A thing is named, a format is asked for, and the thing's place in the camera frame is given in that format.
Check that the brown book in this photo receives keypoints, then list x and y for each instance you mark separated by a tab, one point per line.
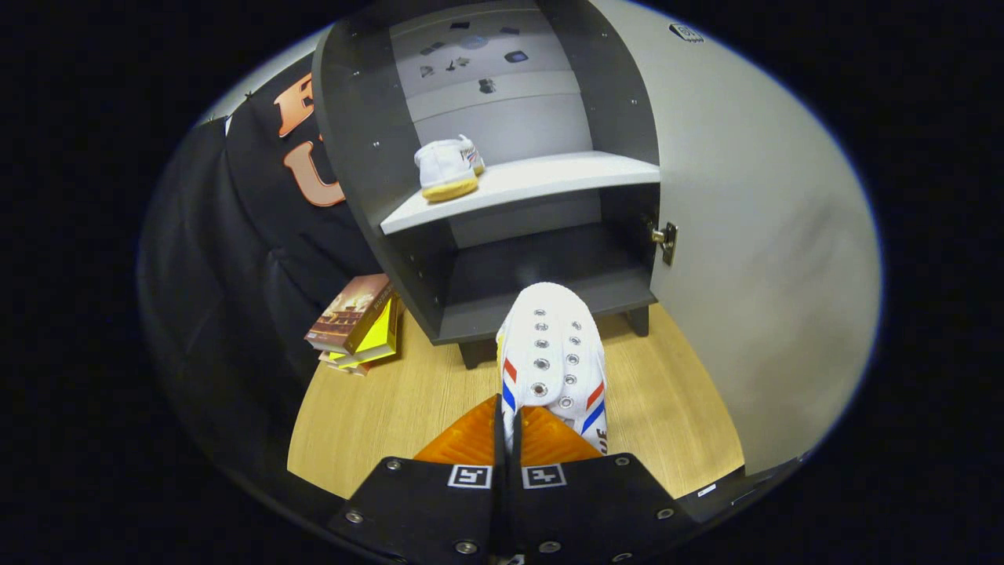
349	310

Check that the white cabinet shelf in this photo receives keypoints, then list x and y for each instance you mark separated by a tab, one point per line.
533	180

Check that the white striped canvas shoe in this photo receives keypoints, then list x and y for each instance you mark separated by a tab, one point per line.
443	169
553	345

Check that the yellow book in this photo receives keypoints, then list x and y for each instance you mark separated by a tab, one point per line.
380	337

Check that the beige shoe cabinet door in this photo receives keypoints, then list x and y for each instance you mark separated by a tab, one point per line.
753	235

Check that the black backdrop cloth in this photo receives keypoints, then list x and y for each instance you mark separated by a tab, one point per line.
227	259

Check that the dark grey shoe cabinet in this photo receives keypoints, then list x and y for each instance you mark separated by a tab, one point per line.
369	141

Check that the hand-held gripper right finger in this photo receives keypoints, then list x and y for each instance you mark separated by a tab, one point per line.
588	502

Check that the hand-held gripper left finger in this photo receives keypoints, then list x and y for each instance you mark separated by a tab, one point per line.
423	502

